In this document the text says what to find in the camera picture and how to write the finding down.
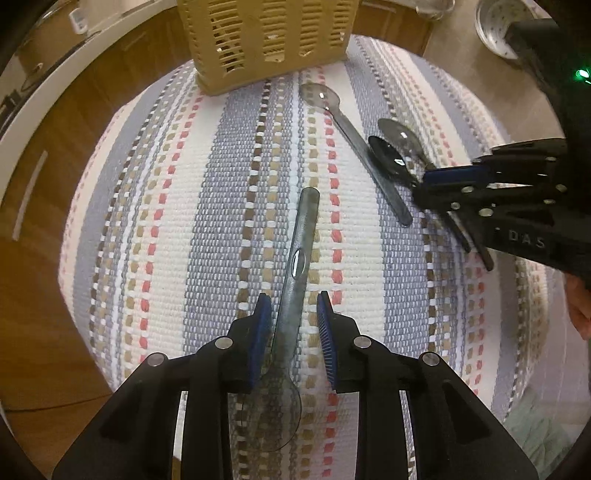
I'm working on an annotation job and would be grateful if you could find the white speckled bowl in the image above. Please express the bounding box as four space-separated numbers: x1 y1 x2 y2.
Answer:
475 0 520 60

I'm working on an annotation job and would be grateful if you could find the black gas stove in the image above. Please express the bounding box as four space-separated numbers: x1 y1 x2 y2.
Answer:
0 78 24 134

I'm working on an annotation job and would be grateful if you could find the brown rice cooker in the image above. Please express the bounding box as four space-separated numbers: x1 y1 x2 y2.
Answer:
14 0 93 93

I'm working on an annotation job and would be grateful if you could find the striped woven table mat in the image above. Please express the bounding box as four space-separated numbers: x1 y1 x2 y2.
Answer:
58 34 555 480

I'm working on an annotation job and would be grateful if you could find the grey spoon with black handle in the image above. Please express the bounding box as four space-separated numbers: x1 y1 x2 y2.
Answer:
379 119 495 271

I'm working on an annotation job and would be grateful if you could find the person's right hand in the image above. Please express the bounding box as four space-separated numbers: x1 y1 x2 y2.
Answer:
564 276 591 340

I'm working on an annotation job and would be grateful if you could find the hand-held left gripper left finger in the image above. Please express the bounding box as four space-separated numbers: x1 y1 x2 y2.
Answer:
52 293 274 480

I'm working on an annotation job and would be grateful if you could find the yellow slotted utensil basket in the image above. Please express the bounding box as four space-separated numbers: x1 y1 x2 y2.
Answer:
177 0 360 97

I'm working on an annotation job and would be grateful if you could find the black plastic spoon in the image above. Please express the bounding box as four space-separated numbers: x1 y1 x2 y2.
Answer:
368 135 472 253

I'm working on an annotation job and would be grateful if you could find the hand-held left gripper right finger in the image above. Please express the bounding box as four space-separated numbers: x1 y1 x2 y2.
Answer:
317 292 539 480

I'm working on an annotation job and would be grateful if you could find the translucent grey plastic spoon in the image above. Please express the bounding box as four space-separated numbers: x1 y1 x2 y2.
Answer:
241 187 321 453
298 82 413 228

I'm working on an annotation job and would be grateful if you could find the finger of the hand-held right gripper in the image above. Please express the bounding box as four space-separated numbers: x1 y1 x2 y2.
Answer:
422 137 570 186
412 184 570 219

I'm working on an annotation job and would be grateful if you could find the light green cloth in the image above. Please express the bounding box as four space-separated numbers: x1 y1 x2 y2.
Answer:
503 388 583 480

